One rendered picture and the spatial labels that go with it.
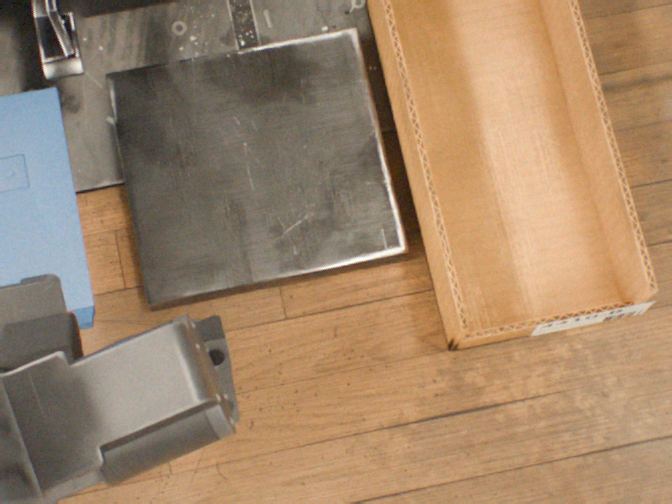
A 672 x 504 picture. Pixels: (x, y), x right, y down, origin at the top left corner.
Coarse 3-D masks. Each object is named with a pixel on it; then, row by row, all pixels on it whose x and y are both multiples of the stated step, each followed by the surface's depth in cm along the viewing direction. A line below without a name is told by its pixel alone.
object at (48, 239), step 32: (0, 96) 79; (32, 96) 79; (0, 128) 78; (32, 128) 79; (32, 160) 78; (64, 160) 78; (0, 192) 77; (32, 192) 78; (64, 192) 78; (0, 224) 77; (32, 224) 77; (64, 224) 77; (0, 256) 77; (32, 256) 77; (64, 256) 77; (64, 288) 76
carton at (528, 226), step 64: (384, 0) 83; (448, 0) 91; (512, 0) 91; (576, 0) 84; (384, 64) 88; (448, 64) 89; (512, 64) 90; (576, 64) 85; (448, 128) 88; (512, 128) 88; (576, 128) 88; (448, 192) 87; (512, 192) 87; (576, 192) 87; (448, 256) 79; (512, 256) 86; (576, 256) 86; (640, 256) 80; (448, 320) 82; (512, 320) 85; (576, 320) 83
